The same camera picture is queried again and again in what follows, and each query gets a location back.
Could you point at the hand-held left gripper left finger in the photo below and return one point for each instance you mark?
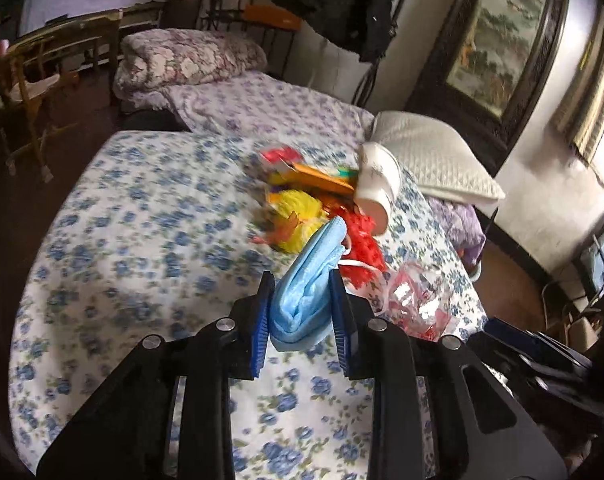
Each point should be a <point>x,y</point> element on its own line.
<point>261,330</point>

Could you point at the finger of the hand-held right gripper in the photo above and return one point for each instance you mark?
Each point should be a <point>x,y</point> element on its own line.
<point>511,365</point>
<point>521,332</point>

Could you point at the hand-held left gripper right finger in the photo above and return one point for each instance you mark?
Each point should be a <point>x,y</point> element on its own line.
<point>339,330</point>

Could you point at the blue face mask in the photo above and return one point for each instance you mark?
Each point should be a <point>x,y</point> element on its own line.
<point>302,300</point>

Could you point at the clear packet with red print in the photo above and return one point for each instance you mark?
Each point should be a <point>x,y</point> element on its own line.
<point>421,305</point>

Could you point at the white printed paper cup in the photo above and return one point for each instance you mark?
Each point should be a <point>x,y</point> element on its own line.
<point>379,185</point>

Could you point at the orange cardboard box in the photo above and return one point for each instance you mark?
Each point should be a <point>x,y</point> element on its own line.
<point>322,177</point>

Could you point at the wooden chair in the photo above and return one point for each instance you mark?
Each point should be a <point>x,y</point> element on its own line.
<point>589,325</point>

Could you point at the purple folded blanket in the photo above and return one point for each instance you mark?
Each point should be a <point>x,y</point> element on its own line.
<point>456,222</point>

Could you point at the red snack packet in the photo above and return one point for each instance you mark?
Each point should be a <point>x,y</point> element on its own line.
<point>279,155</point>

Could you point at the white quilted pillow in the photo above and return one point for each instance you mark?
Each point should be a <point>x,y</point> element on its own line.
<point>431,160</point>

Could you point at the purple floral bed sheet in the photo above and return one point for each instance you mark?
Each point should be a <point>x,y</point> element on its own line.
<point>272,105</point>

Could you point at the striped curtain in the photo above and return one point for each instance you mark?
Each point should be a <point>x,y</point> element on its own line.
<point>591,105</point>

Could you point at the black coat stand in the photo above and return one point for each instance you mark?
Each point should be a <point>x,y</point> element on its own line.
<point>366,80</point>

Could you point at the maroon floral folded quilt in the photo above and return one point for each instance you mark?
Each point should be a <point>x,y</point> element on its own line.
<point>182,60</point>

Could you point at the dark framed landscape painting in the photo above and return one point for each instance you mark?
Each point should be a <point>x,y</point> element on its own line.
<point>501,50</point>

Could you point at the black chair with orange seat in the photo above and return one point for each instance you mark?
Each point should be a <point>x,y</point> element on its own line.
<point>272,16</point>

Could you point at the black jacket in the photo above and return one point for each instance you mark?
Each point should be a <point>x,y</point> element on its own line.
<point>342,0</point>

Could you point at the wooden armchair with cushion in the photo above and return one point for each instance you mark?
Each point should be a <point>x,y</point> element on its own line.
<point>32,90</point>

